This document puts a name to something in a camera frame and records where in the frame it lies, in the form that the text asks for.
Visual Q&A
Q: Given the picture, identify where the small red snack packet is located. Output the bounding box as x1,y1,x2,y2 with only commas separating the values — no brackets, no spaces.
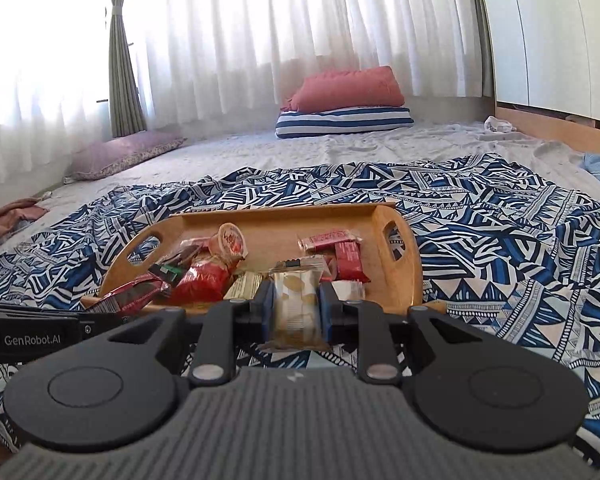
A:
335,240,370,284

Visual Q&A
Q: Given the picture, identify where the purple floral pillow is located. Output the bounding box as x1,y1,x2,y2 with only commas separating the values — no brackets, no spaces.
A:
65,131,185,182

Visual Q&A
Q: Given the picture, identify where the blue patterned blanket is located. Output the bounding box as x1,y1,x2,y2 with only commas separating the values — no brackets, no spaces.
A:
0,153,600,467

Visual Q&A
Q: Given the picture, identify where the green drape curtain left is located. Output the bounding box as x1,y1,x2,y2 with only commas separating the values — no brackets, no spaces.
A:
108,0,146,138

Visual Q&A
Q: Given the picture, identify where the brown almond chocolate packet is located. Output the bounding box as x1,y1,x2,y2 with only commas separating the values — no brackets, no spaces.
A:
160,237,209,268

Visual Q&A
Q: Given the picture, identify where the brown cloth at left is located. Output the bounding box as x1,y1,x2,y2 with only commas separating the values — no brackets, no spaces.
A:
0,197,48,245

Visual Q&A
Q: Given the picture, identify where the olive gold snack packet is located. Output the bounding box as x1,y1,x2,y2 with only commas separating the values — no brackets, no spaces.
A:
224,271,266,300

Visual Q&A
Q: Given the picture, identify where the long red snack bar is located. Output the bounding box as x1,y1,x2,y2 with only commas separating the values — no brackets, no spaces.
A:
298,229,362,252

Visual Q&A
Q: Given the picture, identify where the blue white striped cushion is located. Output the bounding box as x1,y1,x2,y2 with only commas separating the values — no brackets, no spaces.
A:
275,106,414,139

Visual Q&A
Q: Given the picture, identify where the jelly cup with lid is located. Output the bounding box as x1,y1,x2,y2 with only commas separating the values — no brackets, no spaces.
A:
202,222,248,262

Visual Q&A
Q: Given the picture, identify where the green drape curtain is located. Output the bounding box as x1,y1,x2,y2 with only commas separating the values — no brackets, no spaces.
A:
475,0,495,99
108,0,146,138

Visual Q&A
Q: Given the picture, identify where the pink red pillow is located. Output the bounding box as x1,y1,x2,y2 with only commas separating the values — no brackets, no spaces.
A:
282,66,405,113

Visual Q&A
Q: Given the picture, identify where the white wardrobe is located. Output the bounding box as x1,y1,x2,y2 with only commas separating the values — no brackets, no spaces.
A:
484,0,600,120

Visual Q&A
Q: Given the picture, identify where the wooden serving tray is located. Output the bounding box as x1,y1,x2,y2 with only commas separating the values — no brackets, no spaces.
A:
81,203,424,315

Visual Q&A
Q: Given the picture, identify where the dark red long packet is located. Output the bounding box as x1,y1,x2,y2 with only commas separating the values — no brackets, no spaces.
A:
86,273,171,318

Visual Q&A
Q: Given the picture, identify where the green snack packet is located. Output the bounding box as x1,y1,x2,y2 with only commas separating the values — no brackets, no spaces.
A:
148,262,186,288

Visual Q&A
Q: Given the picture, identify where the crumpled white tissue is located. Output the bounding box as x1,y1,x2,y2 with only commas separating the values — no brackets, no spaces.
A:
483,115,517,133

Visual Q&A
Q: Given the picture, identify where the red Marth snack bag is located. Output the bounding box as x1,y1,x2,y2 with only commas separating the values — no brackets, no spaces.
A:
169,255,240,304

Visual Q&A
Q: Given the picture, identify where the white pink pastry packet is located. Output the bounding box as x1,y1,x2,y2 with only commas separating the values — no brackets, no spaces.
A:
332,280,366,301

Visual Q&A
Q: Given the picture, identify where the white sheer curtain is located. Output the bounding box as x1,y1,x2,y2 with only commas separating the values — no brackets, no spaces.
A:
0,0,482,184

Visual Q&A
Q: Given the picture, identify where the green drape curtain right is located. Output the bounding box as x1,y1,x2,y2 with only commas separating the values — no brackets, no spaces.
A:
475,0,495,99

